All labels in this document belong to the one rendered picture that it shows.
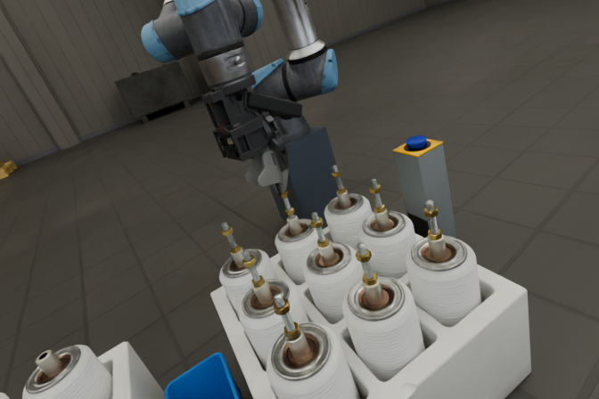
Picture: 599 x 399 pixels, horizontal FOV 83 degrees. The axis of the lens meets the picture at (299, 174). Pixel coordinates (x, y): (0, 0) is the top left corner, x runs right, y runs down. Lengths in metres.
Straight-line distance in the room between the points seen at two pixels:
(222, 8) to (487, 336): 0.58
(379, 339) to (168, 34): 0.58
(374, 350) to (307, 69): 0.71
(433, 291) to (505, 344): 0.14
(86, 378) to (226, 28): 0.56
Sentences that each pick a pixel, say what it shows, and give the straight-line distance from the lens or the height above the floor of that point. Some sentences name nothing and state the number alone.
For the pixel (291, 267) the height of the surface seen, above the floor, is 0.20.
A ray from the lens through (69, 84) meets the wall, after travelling 6.96.
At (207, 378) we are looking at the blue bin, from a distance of 0.74.
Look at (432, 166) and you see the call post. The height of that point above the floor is 0.28.
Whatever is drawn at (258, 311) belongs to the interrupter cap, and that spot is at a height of 0.25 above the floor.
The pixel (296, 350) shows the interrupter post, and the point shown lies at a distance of 0.44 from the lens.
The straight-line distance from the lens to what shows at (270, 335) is 0.53.
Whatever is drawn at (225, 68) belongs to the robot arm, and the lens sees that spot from 0.52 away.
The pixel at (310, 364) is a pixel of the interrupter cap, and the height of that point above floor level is 0.25.
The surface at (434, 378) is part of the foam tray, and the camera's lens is 0.51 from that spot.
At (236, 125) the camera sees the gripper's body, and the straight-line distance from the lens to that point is 0.54.
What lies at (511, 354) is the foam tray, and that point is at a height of 0.09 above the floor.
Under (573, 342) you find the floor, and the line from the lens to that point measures 0.78.
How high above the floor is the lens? 0.59
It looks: 22 degrees down
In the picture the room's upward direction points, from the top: 19 degrees counter-clockwise
